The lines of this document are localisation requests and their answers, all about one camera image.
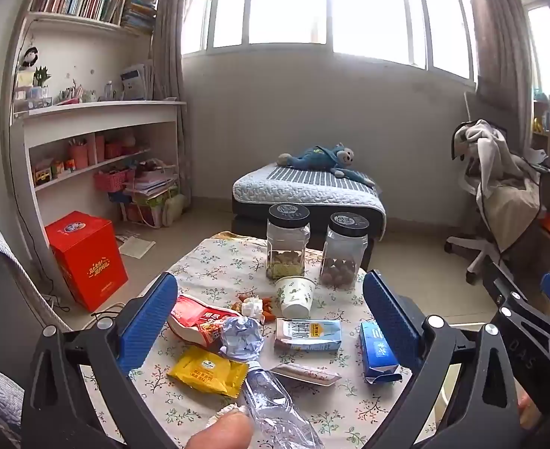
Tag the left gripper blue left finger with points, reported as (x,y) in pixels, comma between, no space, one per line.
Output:
(142,320)

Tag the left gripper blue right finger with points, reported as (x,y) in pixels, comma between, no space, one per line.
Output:
(402,335)

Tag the blue white medicine box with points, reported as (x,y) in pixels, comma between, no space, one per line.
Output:
(379,362)

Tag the red noodle packet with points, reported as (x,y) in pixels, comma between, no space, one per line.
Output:
(197,322)

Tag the yellow snack packet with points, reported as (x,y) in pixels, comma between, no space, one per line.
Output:
(208,372)

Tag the small pink wrapper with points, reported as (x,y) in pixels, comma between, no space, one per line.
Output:
(305,374)

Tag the light blue milk carton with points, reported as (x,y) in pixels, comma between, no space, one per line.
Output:
(309,335)

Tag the white paper cup green leaves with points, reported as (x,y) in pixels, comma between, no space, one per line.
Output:
(295,296)

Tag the white tissue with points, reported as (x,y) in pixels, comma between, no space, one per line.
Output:
(252,307)

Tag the orange peel piece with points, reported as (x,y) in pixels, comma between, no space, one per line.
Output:
(269,315)

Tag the clear crushed plastic bottle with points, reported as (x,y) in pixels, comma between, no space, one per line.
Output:
(269,403)

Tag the person's left hand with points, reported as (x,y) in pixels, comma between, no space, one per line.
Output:
(234,430)

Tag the red cardboard box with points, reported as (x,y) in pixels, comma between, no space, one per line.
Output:
(87,253)

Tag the white office chair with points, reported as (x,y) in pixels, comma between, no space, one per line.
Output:
(480,243)

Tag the clear jar with brown nuts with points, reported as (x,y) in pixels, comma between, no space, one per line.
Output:
(345,245)

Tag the floral tablecloth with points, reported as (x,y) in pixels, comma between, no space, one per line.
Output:
(220,269)

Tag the beige coat on chair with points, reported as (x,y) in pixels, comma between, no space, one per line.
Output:
(499,182)

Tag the clear jar with yellow snacks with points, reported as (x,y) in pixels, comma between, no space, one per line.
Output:
(288,232)

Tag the pink plastic basket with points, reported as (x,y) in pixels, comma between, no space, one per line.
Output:
(111,181)

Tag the dark ottoman with quilted cover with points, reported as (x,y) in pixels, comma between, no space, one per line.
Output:
(319,191)

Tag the blue plush monkey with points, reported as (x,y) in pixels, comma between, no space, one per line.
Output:
(337,161)

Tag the white bookshelf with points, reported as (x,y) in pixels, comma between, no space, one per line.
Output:
(93,53)

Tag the grey right curtain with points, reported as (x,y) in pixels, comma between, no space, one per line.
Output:
(504,76)

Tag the grey curtain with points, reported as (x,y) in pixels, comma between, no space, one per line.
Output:
(504,76)
(170,82)

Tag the grey left curtain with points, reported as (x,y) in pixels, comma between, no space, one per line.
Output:
(170,82)

